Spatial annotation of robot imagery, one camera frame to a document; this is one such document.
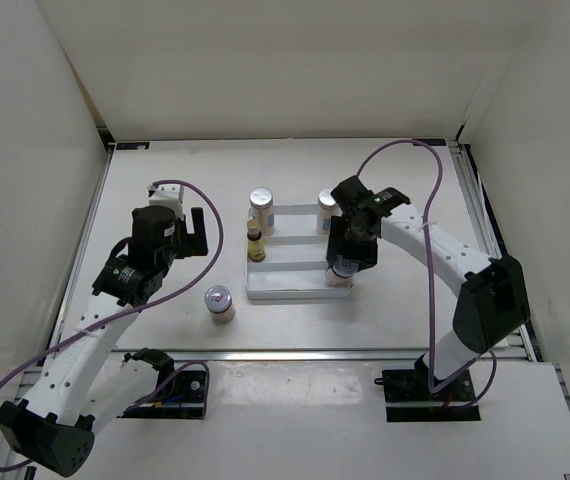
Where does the tall jar silver lid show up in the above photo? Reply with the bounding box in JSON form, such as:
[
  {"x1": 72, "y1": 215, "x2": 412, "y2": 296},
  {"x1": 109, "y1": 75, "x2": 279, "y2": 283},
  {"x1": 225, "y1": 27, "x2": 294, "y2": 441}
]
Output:
[
  {"x1": 316, "y1": 188, "x2": 340, "y2": 235},
  {"x1": 249, "y1": 187, "x2": 275, "y2": 237}
]

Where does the short jar red label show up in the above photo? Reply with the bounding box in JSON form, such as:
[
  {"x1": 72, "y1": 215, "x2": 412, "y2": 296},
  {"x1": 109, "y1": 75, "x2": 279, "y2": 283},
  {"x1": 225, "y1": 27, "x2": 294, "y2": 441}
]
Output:
[
  {"x1": 325, "y1": 263, "x2": 358, "y2": 288},
  {"x1": 204, "y1": 285, "x2": 236, "y2": 324}
]

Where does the small yellow bottle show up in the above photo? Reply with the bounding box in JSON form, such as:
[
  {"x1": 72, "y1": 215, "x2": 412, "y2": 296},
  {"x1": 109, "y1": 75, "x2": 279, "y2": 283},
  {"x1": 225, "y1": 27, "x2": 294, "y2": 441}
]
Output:
[{"x1": 246, "y1": 219, "x2": 266, "y2": 262}]

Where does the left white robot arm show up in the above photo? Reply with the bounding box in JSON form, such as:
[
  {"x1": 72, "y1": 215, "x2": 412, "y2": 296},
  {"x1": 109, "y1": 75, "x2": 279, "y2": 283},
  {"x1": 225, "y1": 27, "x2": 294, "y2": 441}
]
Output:
[{"x1": 0, "y1": 205, "x2": 208, "y2": 478}]

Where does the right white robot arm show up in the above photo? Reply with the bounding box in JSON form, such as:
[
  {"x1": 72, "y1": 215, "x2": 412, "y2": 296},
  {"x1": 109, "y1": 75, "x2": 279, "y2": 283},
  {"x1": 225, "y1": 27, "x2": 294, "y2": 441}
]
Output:
[{"x1": 326, "y1": 177, "x2": 530, "y2": 395}]

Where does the white divided tray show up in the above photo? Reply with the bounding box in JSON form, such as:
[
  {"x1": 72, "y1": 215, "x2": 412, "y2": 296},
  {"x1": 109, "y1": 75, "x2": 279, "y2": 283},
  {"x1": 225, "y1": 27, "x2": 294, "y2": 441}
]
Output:
[{"x1": 245, "y1": 204, "x2": 351, "y2": 302}]

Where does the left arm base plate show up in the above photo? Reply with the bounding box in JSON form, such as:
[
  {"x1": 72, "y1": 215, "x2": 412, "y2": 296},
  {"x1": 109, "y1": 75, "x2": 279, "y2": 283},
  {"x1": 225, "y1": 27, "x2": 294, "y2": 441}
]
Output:
[{"x1": 121, "y1": 348, "x2": 211, "y2": 420}]

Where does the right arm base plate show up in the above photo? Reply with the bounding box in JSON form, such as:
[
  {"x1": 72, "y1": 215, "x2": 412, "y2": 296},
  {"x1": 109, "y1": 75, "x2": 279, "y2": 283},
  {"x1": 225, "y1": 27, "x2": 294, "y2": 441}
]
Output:
[{"x1": 374, "y1": 369, "x2": 481, "y2": 423}]

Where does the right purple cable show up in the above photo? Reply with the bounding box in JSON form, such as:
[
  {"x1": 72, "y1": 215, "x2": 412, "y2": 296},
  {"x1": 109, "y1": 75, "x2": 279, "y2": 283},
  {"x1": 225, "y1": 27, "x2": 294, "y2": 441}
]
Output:
[{"x1": 354, "y1": 138, "x2": 498, "y2": 412}]

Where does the purple cable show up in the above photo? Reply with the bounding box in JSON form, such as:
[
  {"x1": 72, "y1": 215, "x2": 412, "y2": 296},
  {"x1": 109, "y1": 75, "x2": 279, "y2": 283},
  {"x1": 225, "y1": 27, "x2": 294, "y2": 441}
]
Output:
[
  {"x1": 0, "y1": 177, "x2": 225, "y2": 474},
  {"x1": 354, "y1": 138, "x2": 498, "y2": 412}
]

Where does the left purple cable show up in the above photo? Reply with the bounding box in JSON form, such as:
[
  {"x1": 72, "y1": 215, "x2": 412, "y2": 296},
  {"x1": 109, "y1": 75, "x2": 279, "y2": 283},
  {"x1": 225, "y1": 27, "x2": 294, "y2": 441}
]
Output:
[{"x1": 0, "y1": 177, "x2": 225, "y2": 474}]

